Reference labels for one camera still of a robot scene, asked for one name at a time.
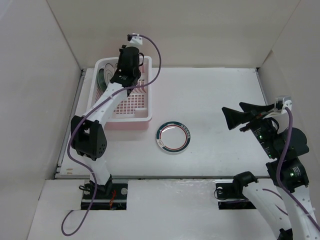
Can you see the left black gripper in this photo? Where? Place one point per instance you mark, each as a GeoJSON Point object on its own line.
{"type": "Point", "coordinates": [119, 61]}

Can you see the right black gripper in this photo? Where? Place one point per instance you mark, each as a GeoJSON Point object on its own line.
{"type": "Point", "coordinates": [234, 118]}

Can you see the orange sunburst plate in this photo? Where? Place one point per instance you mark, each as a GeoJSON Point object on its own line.
{"type": "Point", "coordinates": [115, 67]}

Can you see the dark teal patterned plate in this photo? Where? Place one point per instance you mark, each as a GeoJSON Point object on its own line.
{"type": "Point", "coordinates": [100, 79]}

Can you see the white plate green red rim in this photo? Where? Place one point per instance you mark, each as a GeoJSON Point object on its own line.
{"type": "Point", "coordinates": [173, 137]}

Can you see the white plate with flower emblem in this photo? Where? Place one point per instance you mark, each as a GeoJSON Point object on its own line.
{"type": "Point", "coordinates": [109, 71]}

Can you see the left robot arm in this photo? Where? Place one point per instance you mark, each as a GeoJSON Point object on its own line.
{"type": "Point", "coordinates": [88, 142]}

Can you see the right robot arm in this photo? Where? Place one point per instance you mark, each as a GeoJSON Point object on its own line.
{"type": "Point", "coordinates": [290, 178]}

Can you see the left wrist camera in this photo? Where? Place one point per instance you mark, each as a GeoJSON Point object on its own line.
{"type": "Point", "coordinates": [135, 39]}

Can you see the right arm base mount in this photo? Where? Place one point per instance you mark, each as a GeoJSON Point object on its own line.
{"type": "Point", "coordinates": [229, 199]}

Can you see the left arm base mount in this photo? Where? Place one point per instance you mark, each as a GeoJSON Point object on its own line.
{"type": "Point", "coordinates": [116, 200]}

